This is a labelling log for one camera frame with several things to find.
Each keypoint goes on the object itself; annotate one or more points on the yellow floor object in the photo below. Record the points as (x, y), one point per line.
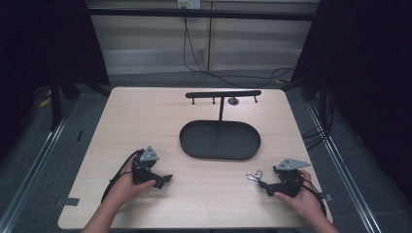
(44, 101)

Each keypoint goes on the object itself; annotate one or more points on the person's left hand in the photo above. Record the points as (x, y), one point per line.
(127, 189)

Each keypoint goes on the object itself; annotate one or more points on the black key stand with tray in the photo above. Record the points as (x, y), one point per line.
(220, 139)

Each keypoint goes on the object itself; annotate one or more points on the aluminium floor rail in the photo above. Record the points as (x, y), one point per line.
(343, 171)
(30, 170)

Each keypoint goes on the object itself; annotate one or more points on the black metal stand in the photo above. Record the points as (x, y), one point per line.
(55, 103)

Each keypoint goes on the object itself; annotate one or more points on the black horizontal frame bar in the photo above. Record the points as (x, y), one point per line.
(200, 13)

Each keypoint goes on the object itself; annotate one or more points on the dark curtain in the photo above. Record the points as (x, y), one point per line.
(42, 45)
(366, 71)

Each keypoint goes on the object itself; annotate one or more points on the person's right hand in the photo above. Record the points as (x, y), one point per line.
(302, 202)

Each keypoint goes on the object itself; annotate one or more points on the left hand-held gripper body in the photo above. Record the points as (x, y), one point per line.
(144, 166)

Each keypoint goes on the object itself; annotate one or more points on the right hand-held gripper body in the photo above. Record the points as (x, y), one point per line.
(289, 181)

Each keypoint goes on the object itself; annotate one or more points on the grey tape strip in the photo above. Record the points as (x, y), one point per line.
(68, 202)
(326, 196)

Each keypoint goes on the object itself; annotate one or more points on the white wall socket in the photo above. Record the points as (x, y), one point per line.
(189, 4)

